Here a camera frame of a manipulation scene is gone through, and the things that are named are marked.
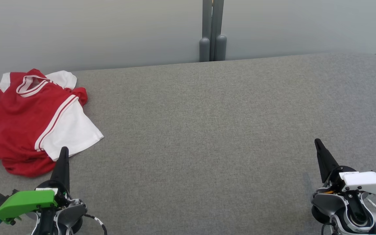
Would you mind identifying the grey metal partition post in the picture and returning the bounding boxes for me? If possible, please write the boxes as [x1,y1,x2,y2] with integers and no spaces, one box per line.
[199,0,227,62]

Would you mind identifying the red shirt with white sleeves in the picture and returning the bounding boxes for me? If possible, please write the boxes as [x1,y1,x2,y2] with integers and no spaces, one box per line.
[0,69,104,164]

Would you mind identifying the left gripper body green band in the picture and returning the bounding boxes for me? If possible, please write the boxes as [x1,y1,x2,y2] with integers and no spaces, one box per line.
[0,180,70,226]

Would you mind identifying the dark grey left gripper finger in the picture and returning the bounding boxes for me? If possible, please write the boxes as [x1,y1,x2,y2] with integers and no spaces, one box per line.
[50,147,70,193]

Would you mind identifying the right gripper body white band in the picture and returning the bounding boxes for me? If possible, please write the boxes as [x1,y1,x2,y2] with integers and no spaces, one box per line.
[325,166,376,196]

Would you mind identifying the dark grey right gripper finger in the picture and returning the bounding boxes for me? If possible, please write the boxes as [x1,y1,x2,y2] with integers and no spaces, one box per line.
[314,138,340,184]

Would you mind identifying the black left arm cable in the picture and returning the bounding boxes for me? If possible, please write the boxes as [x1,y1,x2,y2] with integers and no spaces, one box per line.
[84,213,108,235]

